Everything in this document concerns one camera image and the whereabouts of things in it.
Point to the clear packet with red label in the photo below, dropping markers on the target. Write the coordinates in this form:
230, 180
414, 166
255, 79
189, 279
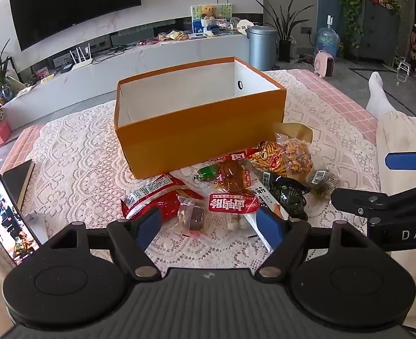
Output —
229, 204

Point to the framed picture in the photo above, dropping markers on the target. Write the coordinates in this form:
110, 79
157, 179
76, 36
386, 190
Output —
225, 12

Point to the pink space heater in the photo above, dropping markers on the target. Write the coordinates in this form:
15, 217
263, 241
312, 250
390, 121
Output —
323, 64

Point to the hanging green vine plant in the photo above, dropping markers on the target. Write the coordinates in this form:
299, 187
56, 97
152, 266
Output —
351, 3

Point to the white router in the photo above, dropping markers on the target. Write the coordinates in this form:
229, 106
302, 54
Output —
82, 64

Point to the white lace tablecloth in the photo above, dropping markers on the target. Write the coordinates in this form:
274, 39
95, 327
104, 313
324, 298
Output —
80, 155

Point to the white television cabinet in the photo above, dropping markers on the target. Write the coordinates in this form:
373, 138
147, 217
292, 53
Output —
123, 63

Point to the person's leg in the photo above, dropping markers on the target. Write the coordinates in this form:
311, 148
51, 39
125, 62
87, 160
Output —
398, 134

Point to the brown meat snack packet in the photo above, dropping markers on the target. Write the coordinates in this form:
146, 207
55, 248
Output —
232, 178

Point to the yellow stick snack bag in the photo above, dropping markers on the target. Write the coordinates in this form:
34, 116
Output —
268, 159

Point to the black wall television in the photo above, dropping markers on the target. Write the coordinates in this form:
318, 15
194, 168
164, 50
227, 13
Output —
73, 7

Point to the teddy bear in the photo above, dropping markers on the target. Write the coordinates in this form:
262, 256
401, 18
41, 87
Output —
208, 11

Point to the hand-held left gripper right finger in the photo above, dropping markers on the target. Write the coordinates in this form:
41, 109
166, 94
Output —
268, 227

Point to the blue water bottle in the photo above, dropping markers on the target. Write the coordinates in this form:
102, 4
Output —
328, 40

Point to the clear fried snack bag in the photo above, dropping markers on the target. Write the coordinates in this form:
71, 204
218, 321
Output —
296, 155

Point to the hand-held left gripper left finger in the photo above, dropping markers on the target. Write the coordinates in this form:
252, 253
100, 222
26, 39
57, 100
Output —
147, 227

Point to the black notebook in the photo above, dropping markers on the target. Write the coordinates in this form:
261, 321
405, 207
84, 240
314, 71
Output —
18, 180

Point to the white gluten snack packet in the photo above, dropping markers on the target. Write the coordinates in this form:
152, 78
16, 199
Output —
268, 190

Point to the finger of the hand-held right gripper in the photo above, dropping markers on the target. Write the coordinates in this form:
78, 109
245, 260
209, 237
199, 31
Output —
349, 197
402, 160

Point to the small clear barcode packet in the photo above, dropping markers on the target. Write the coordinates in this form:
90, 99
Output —
319, 180

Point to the clear packet with brown cube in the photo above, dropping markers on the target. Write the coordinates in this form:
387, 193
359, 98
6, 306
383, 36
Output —
195, 219

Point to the orange cardboard box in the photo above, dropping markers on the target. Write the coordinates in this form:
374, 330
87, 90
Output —
200, 137

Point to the grey metal trash can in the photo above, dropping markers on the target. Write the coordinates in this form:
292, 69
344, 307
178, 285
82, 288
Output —
261, 47

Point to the smartphone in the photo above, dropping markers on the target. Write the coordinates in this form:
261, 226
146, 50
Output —
6, 219

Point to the tall potted plant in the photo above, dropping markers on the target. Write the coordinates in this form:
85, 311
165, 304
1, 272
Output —
285, 28

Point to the dark grey cabinet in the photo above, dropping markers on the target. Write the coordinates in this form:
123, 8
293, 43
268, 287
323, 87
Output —
377, 31

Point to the green sausage packet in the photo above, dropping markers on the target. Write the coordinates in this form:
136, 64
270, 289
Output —
205, 173

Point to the red snack packet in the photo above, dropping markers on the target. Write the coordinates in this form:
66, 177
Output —
158, 190

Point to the pile of wrapped pastries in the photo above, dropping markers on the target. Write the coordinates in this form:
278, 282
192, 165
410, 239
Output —
174, 35

